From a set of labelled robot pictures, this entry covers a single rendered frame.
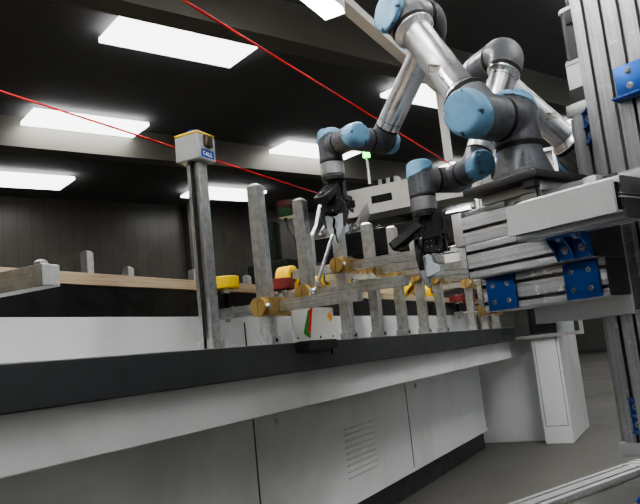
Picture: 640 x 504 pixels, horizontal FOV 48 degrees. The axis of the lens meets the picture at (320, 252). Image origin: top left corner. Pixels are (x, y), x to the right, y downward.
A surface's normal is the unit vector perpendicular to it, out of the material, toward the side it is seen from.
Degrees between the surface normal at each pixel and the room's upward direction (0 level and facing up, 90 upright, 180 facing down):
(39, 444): 90
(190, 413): 90
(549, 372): 90
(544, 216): 90
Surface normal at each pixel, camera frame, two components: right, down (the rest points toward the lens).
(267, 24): 0.62, -0.18
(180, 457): 0.88, -0.16
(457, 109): -0.75, 0.10
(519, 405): -0.46, -0.07
